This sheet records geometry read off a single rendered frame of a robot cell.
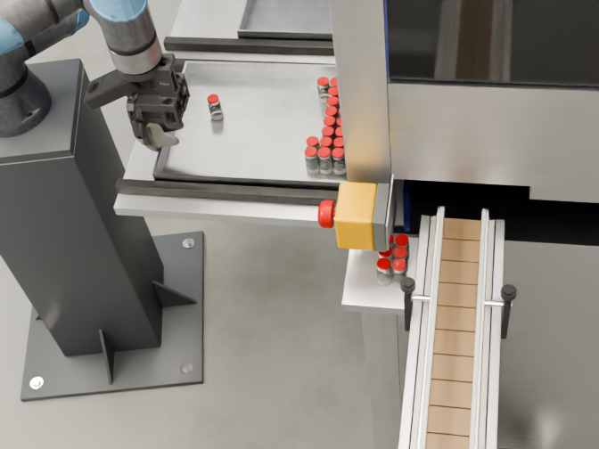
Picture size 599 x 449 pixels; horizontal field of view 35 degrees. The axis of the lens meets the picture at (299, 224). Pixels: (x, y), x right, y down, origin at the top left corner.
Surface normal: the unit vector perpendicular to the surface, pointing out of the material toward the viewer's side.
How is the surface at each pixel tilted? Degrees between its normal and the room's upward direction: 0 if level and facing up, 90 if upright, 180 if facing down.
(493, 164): 90
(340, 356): 0
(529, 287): 90
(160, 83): 90
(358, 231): 90
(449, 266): 0
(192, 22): 0
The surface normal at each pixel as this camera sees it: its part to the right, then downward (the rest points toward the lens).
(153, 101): -0.10, -0.59
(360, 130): -0.15, 0.81
